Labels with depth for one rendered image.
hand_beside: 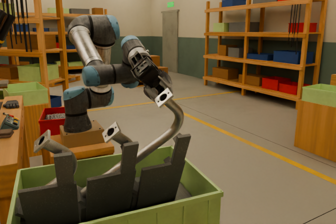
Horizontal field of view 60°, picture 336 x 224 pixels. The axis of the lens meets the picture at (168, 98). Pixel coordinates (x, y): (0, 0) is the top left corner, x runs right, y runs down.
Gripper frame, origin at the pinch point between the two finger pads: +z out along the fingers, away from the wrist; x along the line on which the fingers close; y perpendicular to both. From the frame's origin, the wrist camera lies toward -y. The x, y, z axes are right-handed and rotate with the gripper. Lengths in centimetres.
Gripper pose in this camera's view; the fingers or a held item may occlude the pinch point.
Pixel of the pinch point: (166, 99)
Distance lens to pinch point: 88.3
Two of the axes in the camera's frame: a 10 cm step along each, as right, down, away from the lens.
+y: -5.3, -4.9, -6.9
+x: 7.6, -6.4, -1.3
